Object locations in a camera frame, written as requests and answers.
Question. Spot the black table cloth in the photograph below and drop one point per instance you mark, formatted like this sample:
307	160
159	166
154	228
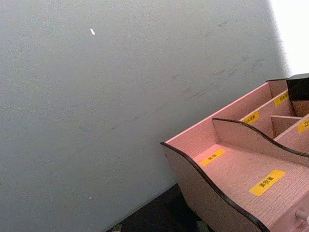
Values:
159	212

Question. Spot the pink wooden compartment organizer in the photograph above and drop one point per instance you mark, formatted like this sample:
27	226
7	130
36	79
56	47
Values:
231	174

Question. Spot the pink drawer with white knob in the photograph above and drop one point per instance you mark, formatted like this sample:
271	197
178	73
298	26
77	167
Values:
300	217

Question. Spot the pale grey wall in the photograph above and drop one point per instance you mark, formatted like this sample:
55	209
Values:
96	96

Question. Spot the black box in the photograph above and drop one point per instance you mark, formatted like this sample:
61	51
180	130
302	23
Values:
299	88

